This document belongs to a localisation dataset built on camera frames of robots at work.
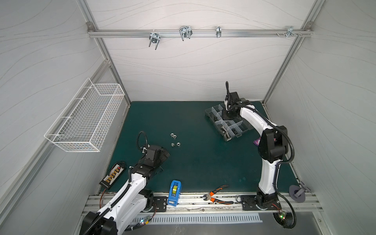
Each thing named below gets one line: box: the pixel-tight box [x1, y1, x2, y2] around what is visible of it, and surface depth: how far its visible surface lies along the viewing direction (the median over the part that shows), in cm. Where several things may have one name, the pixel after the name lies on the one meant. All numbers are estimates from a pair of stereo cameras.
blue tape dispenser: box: [167, 179, 182, 207], surface depth 75 cm
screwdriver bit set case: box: [99, 161, 127, 190], surface depth 83 cm
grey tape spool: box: [288, 185, 306, 204], surface depth 79 cm
